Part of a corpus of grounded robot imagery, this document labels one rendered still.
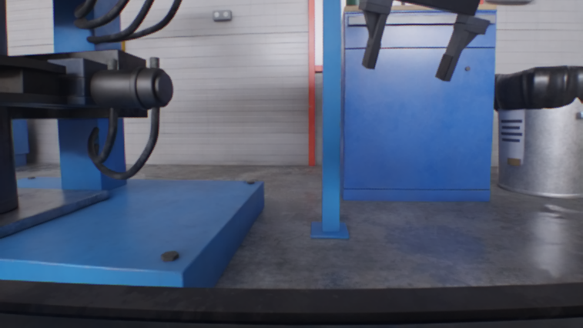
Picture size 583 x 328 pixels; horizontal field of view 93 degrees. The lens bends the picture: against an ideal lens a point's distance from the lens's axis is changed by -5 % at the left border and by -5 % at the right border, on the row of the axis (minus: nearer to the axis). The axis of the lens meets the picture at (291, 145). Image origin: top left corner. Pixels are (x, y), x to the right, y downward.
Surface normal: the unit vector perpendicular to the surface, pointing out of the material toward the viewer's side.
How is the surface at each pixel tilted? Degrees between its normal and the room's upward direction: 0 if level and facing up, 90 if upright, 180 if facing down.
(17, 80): 90
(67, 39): 90
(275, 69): 90
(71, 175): 90
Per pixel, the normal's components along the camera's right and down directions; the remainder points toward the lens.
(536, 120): -0.79, 0.10
